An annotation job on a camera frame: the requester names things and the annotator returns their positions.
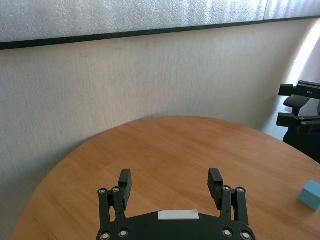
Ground black wall rail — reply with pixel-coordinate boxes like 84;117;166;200
0;14;320;51

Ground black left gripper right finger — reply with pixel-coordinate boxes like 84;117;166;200
207;167;251;226

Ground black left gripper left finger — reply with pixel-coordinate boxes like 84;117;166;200
97;168;133;231

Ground blue cube block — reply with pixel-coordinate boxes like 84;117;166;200
296;179;320;212

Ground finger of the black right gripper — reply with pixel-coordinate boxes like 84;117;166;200
276;112;320;134
278;80;320;99

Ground black office chair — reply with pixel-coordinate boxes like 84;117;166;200
282;96;320;165

